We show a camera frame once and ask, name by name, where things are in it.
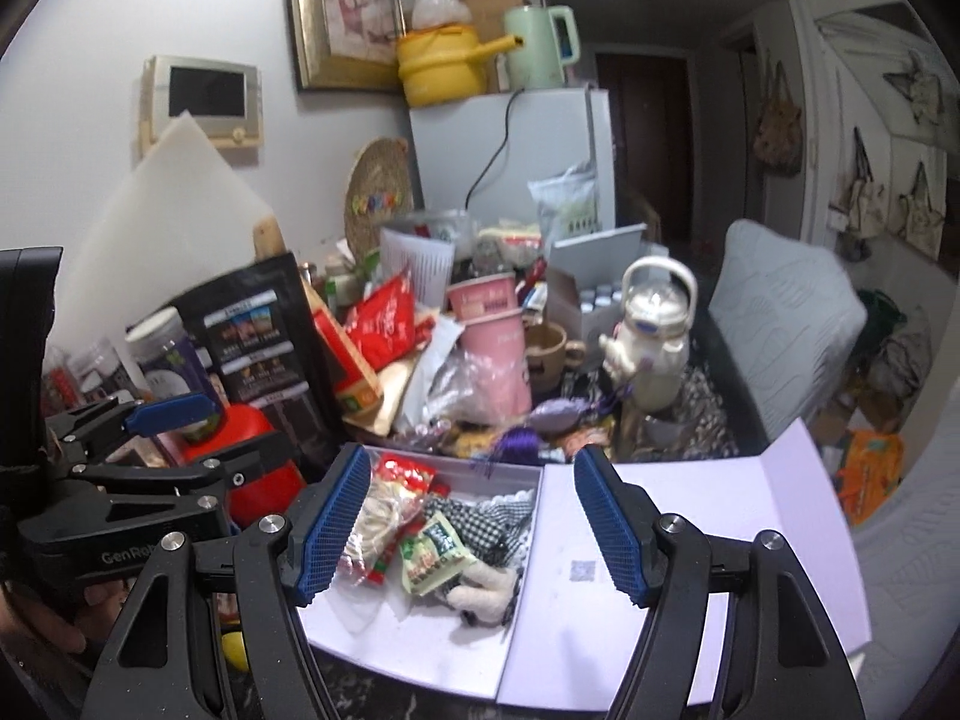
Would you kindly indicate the yellow enamel pot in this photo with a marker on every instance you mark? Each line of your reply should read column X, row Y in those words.
column 439, row 67

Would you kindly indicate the large red foil bag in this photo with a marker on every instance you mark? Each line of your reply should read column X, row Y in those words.
column 382, row 322

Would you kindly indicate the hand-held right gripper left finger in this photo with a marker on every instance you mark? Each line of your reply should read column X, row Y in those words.
column 330, row 517

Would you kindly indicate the white foam board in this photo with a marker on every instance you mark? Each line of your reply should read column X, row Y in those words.
column 165, row 225

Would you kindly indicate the beige tote bag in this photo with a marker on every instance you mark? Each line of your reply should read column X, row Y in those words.
column 862, row 202
column 922, row 221

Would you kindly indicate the lavender sachet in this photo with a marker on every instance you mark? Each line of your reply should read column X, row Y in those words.
column 559, row 414

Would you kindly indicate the brown cardboard box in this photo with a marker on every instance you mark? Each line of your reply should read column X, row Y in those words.
column 491, row 11

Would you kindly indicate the beige wall intercom panel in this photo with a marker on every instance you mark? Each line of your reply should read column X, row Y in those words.
column 202, row 94

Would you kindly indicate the white box of bottles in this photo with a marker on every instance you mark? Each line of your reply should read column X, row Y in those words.
column 592, row 255

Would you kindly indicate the pink tub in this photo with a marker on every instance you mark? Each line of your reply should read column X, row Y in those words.
column 480, row 298

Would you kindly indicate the dark wooden door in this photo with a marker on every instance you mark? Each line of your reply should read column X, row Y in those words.
column 645, row 150

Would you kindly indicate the orange bag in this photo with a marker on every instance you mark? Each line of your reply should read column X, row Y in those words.
column 870, row 472

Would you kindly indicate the black coffee bag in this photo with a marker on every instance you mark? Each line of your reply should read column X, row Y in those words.
column 255, row 345

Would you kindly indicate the dark purple labelled canister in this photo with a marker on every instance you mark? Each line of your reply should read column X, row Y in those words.
column 169, row 360

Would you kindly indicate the yellow lemon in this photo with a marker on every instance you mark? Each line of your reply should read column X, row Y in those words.
column 236, row 649

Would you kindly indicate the white plush toy checked cloth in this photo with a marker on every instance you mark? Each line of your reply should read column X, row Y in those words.
column 487, row 592

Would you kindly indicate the black and white patterned cloth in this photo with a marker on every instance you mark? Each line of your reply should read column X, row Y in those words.
column 705, row 412

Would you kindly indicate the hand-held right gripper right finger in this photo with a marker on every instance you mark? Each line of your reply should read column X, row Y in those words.
column 607, row 517

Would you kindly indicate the chair with pale blue cover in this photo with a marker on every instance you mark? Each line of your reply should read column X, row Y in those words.
column 787, row 322
column 907, row 585

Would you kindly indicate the pink cup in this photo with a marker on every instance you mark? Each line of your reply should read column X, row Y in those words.
column 495, row 367

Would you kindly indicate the white fridge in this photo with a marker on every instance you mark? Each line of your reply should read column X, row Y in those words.
column 547, row 142

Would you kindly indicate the lavender gift box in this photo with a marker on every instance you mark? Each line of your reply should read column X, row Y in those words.
column 420, row 637

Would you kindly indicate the red and orange carton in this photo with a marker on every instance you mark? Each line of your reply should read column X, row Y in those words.
column 349, row 375

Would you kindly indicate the white paper sheet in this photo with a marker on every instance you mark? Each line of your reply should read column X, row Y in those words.
column 416, row 262

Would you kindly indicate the brown hanging bag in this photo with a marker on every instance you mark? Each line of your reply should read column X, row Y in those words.
column 778, row 131

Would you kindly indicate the gold framed picture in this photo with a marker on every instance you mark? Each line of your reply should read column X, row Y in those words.
column 349, row 15

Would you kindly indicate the round woven mat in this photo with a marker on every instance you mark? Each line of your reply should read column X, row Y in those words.
column 375, row 195

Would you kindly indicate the brown mug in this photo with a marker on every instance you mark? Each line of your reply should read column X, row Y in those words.
column 547, row 360

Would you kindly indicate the gold cardboard sheet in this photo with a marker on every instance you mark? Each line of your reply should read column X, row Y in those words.
column 390, row 405

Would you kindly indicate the person's left hand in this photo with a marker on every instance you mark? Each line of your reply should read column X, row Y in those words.
column 67, row 622

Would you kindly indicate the green snack packet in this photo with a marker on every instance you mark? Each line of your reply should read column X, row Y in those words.
column 435, row 559

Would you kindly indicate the plastic bag with white contents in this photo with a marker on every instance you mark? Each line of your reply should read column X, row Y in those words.
column 439, row 11

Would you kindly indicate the pale green electric kettle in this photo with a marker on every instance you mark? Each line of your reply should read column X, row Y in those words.
column 536, row 49

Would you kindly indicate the red cylinder canister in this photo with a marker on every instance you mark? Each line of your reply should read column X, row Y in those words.
column 255, row 465

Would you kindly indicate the red noodle packet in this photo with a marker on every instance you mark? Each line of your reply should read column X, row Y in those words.
column 390, row 502

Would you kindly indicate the green and white pouch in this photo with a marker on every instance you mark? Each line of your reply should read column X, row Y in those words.
column 566, row 202

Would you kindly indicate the grey bowl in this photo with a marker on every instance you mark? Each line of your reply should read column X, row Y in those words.
column 435, row 225

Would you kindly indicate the wooden board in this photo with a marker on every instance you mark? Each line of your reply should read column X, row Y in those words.
column 270, row 236

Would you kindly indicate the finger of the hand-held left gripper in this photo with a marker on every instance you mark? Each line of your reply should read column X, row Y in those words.
column 225, row 469
column 176, row 412

